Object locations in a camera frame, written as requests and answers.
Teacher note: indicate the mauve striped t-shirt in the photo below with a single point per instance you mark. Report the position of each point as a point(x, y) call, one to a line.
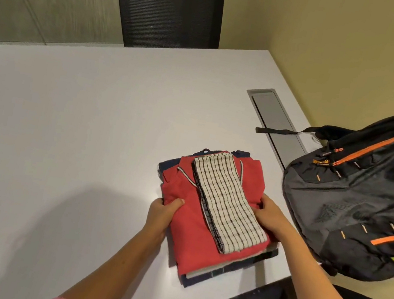
point(221, 269)

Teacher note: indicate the navy blue hoodie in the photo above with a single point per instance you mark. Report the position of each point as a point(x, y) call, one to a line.
point(196, 280)

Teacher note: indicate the person's left hand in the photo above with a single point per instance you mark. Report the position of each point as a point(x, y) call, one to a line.
point(160, 215)

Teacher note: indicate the person's left forearm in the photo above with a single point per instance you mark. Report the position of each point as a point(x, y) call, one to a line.
point(110, 273)

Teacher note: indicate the black orange backpack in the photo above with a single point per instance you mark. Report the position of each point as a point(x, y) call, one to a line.
point(361, 207)

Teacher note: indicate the black mesh office chair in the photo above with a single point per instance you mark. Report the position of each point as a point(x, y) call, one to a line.
point(169, 5)

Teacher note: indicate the person's right hand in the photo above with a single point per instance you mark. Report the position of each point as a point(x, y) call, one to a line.
point(272, 218)

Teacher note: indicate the striped knit top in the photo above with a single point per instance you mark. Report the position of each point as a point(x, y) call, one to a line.
point(225, 202)

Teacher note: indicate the person's right forearm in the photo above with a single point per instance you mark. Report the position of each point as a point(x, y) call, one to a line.
point(313, 289)

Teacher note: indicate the red garment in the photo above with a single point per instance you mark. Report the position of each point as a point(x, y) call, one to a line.
point(190, 230)

